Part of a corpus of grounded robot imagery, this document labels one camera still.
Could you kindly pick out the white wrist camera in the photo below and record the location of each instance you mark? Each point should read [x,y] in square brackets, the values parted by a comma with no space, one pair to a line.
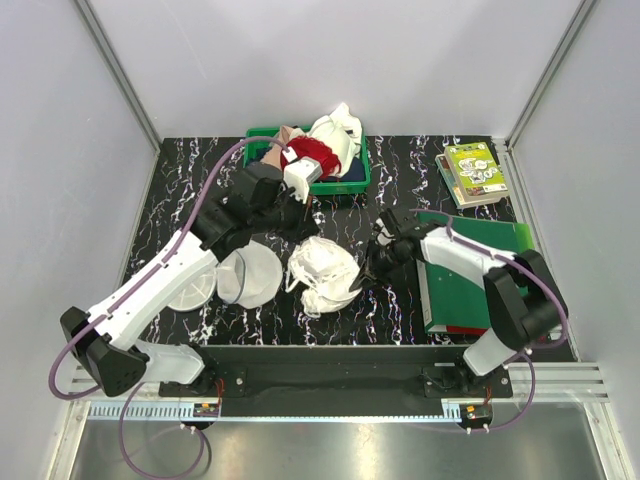
[299,173]
[382,235]

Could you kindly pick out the light green plastic folder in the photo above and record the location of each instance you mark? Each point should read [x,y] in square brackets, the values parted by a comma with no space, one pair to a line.
[520,238]

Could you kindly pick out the green cover book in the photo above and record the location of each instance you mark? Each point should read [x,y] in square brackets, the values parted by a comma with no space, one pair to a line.
[476,171]

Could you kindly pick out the dark blue garment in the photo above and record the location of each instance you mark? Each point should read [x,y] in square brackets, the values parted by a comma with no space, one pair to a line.
[356,173]

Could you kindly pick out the lower book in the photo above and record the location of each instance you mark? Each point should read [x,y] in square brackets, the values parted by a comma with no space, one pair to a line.
[461,201]

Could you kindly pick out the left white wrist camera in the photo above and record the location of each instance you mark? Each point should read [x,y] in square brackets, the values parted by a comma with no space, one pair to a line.
[299,173]

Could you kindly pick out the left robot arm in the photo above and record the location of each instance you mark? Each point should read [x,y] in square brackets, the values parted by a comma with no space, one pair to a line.
[105,339]

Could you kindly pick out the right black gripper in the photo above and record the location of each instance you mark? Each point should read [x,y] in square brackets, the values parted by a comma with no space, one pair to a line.
[370,269]

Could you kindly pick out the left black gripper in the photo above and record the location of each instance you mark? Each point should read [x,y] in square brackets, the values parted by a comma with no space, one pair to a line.
[306,225]

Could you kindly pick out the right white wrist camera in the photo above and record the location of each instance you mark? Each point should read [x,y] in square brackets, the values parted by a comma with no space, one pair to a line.
[382,235]

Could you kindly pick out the green ring binder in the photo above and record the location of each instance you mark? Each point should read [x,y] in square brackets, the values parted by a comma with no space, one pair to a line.
[450,303]

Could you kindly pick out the white garment in basket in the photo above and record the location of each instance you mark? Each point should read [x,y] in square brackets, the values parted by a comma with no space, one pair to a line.
[340,130]

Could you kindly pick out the white mesh laundry bag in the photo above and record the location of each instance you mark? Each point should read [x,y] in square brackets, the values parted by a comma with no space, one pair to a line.
[250,277]

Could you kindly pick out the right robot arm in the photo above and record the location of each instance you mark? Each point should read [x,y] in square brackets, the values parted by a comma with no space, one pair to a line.
[523,300]

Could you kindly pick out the red garment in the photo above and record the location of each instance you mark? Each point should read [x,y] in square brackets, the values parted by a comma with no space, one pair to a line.
[304,146]

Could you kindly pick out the beige garment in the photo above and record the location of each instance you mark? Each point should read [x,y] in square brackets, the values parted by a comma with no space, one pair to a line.
[284,135]

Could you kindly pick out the white bra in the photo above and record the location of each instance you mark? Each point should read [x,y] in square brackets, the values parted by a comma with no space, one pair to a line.
[327,271]

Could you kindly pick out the green plastic basket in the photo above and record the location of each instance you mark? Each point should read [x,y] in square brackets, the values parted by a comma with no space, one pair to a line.
[256,150]

